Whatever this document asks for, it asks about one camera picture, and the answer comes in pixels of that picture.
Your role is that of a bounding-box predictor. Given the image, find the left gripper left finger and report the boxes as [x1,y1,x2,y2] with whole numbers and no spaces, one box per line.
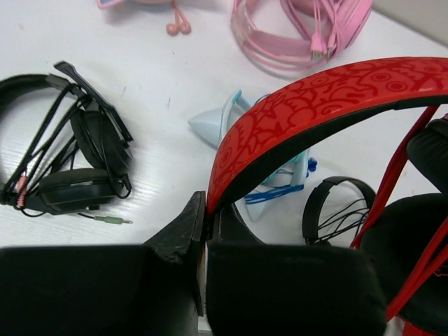
[1,191,207,335]

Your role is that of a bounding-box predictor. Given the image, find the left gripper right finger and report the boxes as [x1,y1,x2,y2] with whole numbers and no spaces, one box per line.
[206,206,386,335]

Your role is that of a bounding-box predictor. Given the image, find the red black headphones with cable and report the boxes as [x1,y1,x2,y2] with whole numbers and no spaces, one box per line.
[207,57,447,335]

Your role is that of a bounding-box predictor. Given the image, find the small black headphones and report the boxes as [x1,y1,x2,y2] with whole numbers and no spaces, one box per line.
[302,176,376,245]

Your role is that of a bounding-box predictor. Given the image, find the teal white cat-ear headphones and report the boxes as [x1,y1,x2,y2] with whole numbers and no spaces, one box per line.
[188,89,317,221]

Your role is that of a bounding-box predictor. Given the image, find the pink round headphones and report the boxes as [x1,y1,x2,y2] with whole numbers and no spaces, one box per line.
[230,0,373,71]

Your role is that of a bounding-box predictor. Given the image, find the pink blue cat-ear headphones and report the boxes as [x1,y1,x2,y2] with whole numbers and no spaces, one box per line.
[96,0,192,36]

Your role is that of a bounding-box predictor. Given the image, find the black gaming headset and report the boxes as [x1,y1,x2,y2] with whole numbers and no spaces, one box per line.
[1,61,133,217]

